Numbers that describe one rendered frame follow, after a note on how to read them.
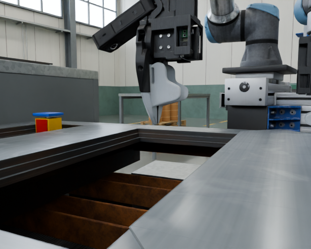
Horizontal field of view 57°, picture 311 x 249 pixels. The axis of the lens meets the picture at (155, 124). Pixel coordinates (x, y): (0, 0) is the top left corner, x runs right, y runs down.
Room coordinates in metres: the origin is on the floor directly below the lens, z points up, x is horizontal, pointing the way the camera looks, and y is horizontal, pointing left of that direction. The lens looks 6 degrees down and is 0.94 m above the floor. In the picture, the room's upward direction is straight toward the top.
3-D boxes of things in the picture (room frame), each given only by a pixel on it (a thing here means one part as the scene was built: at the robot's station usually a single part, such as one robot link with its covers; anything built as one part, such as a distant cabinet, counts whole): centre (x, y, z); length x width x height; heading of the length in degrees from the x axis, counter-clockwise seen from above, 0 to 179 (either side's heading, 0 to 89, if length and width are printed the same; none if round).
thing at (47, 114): (0.83, 0.31, 0.88); 0.06 x 0.06 x 0.02; 66
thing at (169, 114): (8.61, -0.25, 0.38); 1.20 x 0.80 x 0.77; 140
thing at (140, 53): (0.43, 0.01, 0.99); 0.05 x 0.02 x 0.09; 157
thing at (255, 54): (1.11, -0.40, 1.09); 0.15 x 0.15 x 0.10
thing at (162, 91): (0.43, -0.01, 0.94); 0.06 x 0.03 x 0.09; 67
